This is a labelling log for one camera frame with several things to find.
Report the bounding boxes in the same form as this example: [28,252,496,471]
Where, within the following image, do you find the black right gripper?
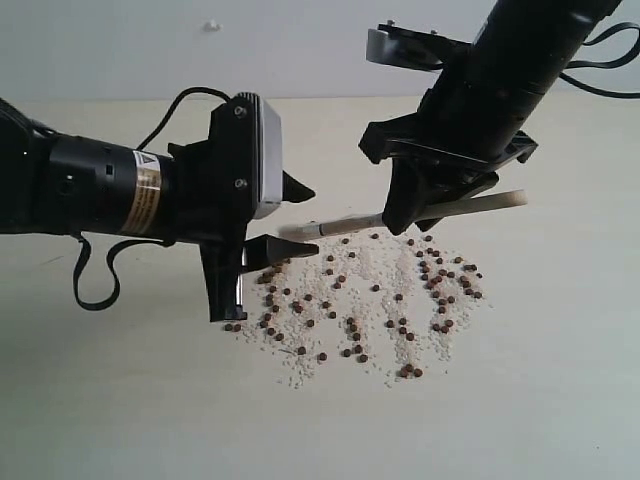
[359,87,538,235]

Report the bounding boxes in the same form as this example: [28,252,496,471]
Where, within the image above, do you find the white paint brush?
[278,190,528,242]

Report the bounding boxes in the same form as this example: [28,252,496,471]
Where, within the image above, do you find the scattered rice and brown pellets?
[222,231,485,389]

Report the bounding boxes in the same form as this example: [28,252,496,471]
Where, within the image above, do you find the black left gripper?
[168,102,319,321]

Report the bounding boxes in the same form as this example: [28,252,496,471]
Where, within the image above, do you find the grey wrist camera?
[238,92,284,220]
[366,23,470,72]

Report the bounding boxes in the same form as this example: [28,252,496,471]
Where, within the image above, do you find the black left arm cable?
[72,87,236,311]

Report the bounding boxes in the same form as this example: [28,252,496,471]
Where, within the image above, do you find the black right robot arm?
[359,1,616,234]

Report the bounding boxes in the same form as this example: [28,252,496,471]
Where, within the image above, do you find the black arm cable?
[72,87,236,311]
[559,23,640,97]

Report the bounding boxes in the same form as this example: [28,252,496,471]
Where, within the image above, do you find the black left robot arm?
[1,93,319,322]

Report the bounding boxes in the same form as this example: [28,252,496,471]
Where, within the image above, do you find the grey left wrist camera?
[238,92,284,220]

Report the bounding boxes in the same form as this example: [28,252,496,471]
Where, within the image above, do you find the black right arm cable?
[559,23,640,97]

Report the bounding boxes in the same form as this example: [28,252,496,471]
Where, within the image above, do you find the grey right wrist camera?
[366,23,470,72]

